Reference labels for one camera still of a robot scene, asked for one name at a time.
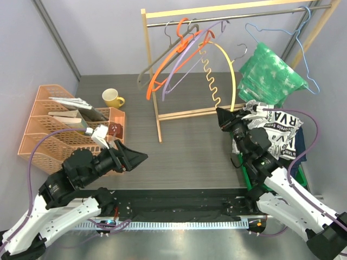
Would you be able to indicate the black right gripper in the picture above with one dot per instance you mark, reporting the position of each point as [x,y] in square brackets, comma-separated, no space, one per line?
[227,119]

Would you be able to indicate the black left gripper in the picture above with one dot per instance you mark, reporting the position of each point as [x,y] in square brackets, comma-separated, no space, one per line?
[125,158]

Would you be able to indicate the white black printed garment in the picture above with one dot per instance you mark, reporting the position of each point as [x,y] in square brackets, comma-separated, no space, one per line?
[280,126]

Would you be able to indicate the green garment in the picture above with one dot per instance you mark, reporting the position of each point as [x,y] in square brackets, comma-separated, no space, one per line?
[267,78]

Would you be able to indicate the blue denim jeans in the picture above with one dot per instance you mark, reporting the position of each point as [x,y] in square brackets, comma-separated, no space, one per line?
[300,146]

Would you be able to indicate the purple plastic hanger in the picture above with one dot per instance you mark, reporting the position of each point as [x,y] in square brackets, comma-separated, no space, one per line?
[207,34]

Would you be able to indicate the yellow plastic hanger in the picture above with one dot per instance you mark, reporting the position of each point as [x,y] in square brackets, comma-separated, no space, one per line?
[211,69]

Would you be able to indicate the blue wire hanger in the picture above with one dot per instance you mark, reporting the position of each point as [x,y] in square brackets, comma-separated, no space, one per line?
[296,35]

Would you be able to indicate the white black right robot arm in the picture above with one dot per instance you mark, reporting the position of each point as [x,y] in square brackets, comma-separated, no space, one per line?
[278,194]

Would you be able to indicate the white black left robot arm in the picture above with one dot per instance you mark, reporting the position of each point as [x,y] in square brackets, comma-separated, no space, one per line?
[38,228]

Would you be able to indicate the orange compartment basket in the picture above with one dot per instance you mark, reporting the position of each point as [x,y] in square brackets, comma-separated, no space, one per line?
[116,130]

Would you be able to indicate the papers in organizer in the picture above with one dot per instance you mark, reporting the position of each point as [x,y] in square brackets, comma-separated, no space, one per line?
[79,113]

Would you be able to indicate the yellow mug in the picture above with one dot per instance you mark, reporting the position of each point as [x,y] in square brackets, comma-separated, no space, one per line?
[112,99]

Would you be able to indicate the orange file organizer rack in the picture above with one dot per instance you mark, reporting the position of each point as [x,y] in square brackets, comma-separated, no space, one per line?
[53,151]

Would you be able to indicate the green plastic tray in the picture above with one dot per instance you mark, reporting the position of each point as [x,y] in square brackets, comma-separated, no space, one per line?
[297,172]

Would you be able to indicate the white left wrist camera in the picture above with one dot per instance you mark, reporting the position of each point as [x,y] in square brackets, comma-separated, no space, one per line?
[98,135]

